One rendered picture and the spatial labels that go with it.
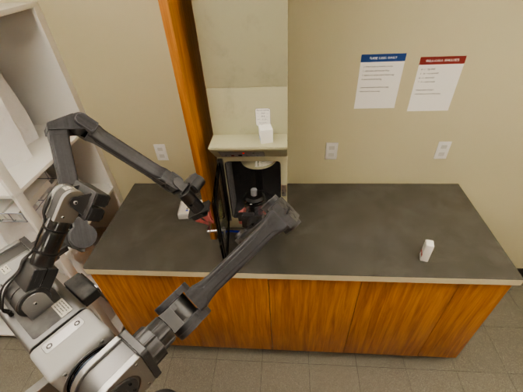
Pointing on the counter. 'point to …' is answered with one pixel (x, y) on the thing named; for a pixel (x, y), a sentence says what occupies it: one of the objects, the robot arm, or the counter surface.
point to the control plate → (241, 153)
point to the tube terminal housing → (229, 126)
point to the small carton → (265, 134)
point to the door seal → (217, 210)
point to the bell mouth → (257, 164)
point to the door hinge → (225, 187)
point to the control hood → (248, 144)
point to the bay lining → (269, 181)
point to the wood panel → (191, 89)
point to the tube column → (243, 42)
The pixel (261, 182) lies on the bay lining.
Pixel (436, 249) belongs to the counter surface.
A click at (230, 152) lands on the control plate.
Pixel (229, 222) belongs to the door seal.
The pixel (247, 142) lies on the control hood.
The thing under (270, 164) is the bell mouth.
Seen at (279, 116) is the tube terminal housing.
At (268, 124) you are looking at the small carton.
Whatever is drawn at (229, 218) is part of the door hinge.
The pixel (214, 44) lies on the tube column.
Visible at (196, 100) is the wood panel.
